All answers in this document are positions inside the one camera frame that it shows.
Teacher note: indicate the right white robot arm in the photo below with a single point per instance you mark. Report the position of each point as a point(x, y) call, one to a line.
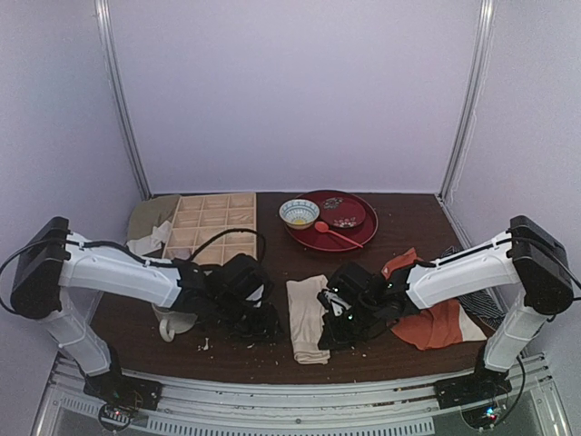
point(525, 257)

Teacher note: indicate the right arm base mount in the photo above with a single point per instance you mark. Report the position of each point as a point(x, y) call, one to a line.
point(482, 384)

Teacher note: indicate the wooden compartment tray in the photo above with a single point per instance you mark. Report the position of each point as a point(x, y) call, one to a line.
point(199, 217)

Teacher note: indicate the blue patterned bowl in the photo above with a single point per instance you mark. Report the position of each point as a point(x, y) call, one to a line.
point(299, 214)

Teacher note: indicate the round red tray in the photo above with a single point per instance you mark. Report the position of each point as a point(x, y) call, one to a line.
point(363, 233)

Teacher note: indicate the striped dark underwear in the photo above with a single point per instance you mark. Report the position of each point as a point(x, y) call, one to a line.
point(482, 305)

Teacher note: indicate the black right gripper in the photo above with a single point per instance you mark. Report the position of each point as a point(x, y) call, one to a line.
point(333, 324)

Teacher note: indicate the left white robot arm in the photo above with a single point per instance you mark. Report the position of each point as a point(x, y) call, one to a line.
point(56, 259)

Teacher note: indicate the right aluminium frame post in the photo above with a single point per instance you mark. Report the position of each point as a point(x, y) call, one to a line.
point(468, 114)

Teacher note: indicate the left aluminium frame post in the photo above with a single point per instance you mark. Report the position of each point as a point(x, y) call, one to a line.
point(105, 28)

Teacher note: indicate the red floral small plate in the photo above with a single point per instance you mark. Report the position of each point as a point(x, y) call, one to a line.
point(342, 212)

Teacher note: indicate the olive cloth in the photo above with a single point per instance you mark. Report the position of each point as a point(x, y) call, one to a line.
point(150, 224)

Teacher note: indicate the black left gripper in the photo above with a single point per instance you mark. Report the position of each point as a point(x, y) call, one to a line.
point(261, 324)

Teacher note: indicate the beige underwear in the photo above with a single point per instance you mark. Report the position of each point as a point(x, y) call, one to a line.
point(306, 320)

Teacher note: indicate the orange underwear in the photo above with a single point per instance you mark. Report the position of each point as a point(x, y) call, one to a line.
point(437, 327)

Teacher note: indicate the white ceramic mug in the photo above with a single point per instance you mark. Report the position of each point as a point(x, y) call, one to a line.
point(171, 323)

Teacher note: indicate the aluminium frame post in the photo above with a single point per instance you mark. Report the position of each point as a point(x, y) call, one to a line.
point(105, 28)
point(468, 114)

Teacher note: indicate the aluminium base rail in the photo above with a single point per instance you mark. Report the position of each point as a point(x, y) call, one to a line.
point(400, 407)

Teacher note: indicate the red plastic spoon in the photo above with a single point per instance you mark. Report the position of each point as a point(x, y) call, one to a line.
point(322, 227)

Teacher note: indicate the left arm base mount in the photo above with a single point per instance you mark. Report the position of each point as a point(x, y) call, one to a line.
point(122, 391)

